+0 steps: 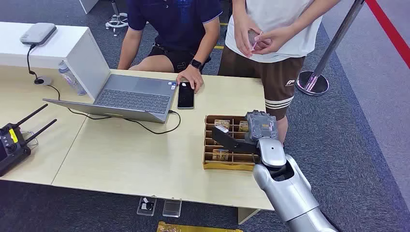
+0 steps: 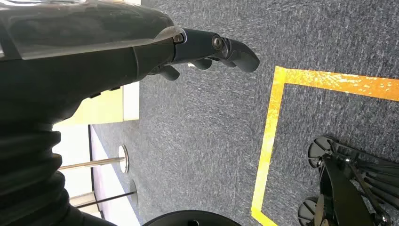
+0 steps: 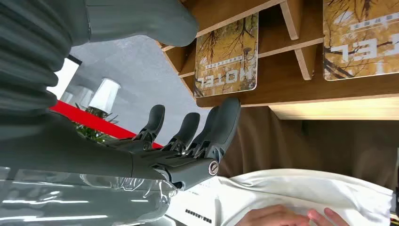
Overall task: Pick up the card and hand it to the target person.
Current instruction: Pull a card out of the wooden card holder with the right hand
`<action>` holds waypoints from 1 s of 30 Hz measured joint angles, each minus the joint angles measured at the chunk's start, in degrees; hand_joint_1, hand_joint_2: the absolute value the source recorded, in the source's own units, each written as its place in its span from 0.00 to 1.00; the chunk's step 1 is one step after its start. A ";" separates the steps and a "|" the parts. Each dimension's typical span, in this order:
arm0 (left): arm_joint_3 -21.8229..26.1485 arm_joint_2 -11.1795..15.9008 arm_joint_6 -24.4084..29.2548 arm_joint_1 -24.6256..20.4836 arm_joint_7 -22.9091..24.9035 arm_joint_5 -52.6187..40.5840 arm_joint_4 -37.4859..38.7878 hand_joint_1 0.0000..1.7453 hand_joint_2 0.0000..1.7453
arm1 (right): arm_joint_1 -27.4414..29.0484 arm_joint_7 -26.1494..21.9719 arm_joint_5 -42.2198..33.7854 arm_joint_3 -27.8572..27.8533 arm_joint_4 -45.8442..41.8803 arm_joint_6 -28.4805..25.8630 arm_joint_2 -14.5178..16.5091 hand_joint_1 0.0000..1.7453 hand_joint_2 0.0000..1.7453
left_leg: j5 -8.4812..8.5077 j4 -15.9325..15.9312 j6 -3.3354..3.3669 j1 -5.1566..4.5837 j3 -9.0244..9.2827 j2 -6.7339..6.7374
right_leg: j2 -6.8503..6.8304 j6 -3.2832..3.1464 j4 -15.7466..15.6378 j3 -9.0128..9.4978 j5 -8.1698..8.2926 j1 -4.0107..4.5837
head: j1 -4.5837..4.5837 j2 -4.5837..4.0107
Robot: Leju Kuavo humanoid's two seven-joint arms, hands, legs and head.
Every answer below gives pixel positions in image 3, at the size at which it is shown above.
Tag person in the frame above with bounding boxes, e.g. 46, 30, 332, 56
165, 168, 394, 226

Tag wooden card holder rack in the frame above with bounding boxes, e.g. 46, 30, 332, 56
156, 0, 399, 121

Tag yellow hotel key card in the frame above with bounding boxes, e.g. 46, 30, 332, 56
193, 13, 259, 98
322, 0, 399, 81

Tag green potted plant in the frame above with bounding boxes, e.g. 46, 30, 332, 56
73, 104, 120, 144

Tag red counter strip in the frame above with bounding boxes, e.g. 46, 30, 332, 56
49, 99, 164, 149

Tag white plant pot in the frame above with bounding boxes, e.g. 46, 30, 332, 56
88, 78, 121, 114
74, 87, 95, 109

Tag brown fabric drape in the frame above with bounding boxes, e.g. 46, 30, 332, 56
218, 106, 399, 192

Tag ribbed grey right arm sleeve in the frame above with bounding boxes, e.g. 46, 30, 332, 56
0, 0, 91, 118

